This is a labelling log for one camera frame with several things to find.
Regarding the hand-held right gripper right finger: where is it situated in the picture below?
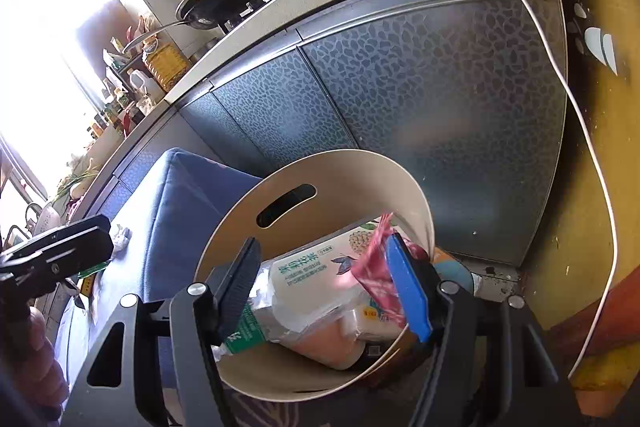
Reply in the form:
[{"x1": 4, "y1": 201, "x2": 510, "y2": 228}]
[{"x1": 384, "y1": 234, "x2": 583, "y2": 427}]

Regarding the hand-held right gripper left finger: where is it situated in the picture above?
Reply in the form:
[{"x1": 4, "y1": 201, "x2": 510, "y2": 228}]
[{"x1": 62, "y1": 237, "x2": 263, "y2": 427}]

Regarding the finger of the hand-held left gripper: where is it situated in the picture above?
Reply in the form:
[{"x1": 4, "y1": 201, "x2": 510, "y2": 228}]
[
  {"x1": 0, "y1": 214, "x2": 114, "y2": 276},
  {"x1": 0, "y1": 268, "x2": 73, "y2": 309}
]

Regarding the pink snack packet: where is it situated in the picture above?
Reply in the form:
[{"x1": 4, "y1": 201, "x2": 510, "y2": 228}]
[{"x1": 350, "y1": 214, "x2": 410, "y2": 329}]

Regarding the clear green label plastic bottle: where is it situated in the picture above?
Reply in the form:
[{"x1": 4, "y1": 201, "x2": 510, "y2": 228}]
[{"x1": 220, "y1": 277, "x2": 321, "y2": 358}]

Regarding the pink paper cup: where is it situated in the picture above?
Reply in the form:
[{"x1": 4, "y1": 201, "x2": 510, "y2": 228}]
[{"x1": 290, "y1": 322, "x2": 367, "y2": 370}]

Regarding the cream round bin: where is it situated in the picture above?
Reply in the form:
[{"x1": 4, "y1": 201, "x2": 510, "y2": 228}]
[{"x1": 192, "y1": 149, "x2": 436, "y2": 403}]

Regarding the person's left hand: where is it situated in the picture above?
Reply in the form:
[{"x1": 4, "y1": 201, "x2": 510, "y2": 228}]
[{"x1": 25, "y1": 307, "x2": 70, "y2": 414}]

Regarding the green white stick packet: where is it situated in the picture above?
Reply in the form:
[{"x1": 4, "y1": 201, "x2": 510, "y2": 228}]
[{"x1": 77, "y1": 259, "x2": 111, "y2": 279}]

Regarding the crumpled white tissue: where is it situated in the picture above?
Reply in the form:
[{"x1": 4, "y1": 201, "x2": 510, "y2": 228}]
[{"x1": 110, "y1": 227, "x2": 132, "y2": 254}]

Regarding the row of condiment bottles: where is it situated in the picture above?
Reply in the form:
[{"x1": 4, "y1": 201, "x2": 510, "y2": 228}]
[{"x1": 87, "y1": 72, "x2": 151, "y2": 142}]

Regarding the kitchen window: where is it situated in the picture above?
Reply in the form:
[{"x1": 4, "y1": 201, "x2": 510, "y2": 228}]
[{"x1": 0, "y1": 0, "x2": 146, "y2": 208}]

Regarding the white plastic jug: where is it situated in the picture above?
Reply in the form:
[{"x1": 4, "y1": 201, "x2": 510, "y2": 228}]
[{"x1": 127, "y1": 69, "x2": 152, "y2": 101}]

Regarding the yellow cooking oil bottle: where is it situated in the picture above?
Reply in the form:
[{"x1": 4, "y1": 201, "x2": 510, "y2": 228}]
[{"x1": 144, "y1": 42, "x2": 189, "y2": 94}]

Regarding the grey kitchen cabinet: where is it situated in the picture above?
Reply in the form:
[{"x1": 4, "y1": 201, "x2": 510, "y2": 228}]
[{"x1": 37, "y1": 0, "x2": 568, "y2": 268}]

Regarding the white cable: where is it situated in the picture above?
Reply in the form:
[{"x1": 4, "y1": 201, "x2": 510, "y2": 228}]
[{"x1": 470, "y1": 0, "x2": 615, "y2": 380}]

